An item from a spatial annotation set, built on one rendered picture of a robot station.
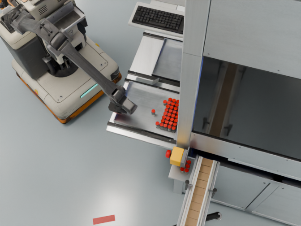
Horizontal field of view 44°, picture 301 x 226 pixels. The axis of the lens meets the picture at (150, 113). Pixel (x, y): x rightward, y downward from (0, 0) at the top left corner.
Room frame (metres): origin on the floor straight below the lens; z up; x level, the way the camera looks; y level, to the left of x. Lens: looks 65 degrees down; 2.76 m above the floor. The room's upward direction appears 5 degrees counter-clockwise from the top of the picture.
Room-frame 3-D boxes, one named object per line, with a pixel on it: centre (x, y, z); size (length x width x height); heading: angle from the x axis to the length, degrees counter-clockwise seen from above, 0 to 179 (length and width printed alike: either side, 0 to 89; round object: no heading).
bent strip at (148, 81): (1.09, 0.00, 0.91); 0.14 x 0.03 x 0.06; 68
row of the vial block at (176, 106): (0.85, -0.12, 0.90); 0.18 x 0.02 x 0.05; 157
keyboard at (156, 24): (1.58, -0.14, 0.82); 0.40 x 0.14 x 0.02; 67
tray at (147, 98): (0.90, 0.00, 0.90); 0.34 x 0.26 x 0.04; 67
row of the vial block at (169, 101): (0.87, -0.08, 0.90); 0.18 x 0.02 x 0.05; 157
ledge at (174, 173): (0.56, -0.15, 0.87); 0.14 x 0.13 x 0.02; 67
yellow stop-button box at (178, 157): (0.59, -0.12, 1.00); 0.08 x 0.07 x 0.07; 67
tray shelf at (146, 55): (1.05, -0.10, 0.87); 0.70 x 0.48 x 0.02; 157
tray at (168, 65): (1.18, -0.23, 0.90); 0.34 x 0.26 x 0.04; 67
